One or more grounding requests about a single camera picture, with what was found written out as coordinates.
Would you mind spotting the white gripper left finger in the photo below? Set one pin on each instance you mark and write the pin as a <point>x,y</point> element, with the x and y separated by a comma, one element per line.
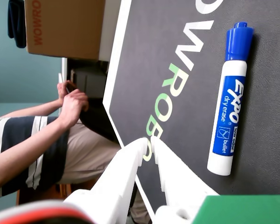
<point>116,182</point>

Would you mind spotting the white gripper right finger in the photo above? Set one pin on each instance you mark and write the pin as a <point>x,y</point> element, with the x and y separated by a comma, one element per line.
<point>179,186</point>

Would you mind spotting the blue Expo dry-erase marker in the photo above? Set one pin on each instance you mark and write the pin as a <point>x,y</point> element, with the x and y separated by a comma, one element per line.
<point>228,105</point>

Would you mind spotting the dark smartphone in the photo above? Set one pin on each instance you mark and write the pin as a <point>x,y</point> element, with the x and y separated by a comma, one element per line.
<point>71,87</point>

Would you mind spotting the person's right hand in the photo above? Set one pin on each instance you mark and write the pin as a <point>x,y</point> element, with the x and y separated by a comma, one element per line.
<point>72,107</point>

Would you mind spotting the person's left hand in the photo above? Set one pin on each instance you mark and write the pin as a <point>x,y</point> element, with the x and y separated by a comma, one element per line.
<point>63,89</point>

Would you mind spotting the person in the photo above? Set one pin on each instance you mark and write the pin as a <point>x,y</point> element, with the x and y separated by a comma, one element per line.
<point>88,151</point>

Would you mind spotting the brown wooden chair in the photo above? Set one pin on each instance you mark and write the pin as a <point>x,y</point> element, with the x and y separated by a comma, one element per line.
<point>49,193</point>

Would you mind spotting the grey cabinet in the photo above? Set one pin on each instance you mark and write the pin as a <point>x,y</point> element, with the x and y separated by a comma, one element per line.
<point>91,81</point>

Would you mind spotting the white panel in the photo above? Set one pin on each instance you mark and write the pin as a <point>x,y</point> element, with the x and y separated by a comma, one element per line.
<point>64,67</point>

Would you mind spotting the white side desk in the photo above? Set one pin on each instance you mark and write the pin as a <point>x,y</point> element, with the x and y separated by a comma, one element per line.
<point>107,35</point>

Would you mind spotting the brown WOWROBO cardboard box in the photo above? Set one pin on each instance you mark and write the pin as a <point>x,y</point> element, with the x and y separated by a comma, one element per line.
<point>67,28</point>

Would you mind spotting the dark blue cloth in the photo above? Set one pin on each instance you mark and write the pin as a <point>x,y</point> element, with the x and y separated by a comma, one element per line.
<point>16,25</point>

